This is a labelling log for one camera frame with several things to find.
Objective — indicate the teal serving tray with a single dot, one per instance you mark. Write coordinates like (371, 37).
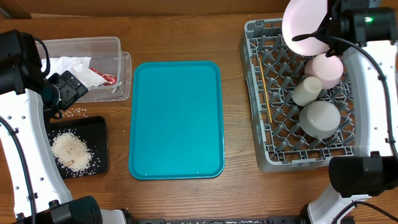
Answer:
(177, 129)

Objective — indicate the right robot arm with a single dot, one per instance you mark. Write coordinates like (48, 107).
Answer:
(364, 34)

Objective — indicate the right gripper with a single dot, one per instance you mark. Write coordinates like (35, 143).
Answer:
(328, 42)

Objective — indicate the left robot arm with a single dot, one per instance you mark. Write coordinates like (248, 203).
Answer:
(30, 97)

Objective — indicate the clear plastic bin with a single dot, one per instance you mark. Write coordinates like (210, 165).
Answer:
(106, 57)

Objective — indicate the rice leftovers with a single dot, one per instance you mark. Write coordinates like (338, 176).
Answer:
(73, 156)

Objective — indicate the wooden chopstick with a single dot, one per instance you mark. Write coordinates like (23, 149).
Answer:
(265, 91)

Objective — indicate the white cup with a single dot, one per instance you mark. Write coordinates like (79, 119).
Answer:
(307, 91)

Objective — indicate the grey bowl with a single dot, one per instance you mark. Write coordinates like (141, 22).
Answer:
(319, 119)

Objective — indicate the scattered rice grains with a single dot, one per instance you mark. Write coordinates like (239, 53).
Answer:
(76, 113)

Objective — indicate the large white plate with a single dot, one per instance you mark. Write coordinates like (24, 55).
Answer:
(304, 17)

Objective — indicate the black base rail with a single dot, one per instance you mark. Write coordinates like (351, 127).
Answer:
(270, 220)

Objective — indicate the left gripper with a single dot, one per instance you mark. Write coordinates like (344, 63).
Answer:
(71, 87)

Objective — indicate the black tray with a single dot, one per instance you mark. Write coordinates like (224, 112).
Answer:
(93, 133)

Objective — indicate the grey dishwasher rack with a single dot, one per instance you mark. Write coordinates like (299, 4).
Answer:
(283, 146)

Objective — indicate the red snack wrapper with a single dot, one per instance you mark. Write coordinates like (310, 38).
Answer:
(108, 79)

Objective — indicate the white napkin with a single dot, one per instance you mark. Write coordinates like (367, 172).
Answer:
(71, 64)
(88, 77)

